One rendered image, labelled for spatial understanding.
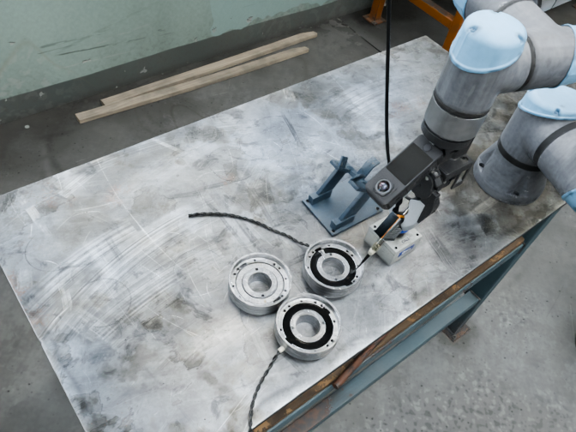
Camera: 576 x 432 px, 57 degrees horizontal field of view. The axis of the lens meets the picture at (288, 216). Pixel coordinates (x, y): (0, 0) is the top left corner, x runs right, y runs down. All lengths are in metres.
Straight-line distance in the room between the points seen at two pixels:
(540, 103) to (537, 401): 1.14
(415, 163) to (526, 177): 0.45
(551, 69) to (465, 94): 0.11
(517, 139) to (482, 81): 0.46
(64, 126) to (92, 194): 1.37
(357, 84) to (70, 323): 0.85
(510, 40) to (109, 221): 0.71
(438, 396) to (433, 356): 0.13
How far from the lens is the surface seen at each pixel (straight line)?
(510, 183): 1.18
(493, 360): 1.96
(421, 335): 1.61
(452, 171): 0.80
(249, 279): 0.90
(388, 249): 0.97
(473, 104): 0.70
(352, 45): 3.00
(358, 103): 1.30
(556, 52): 0.74
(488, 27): 0.67
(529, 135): 1.11
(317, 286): 0.90
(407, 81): 1.41
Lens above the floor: 1.59
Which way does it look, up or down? 51 degrees down
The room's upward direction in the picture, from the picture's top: 11 degrees clockwise
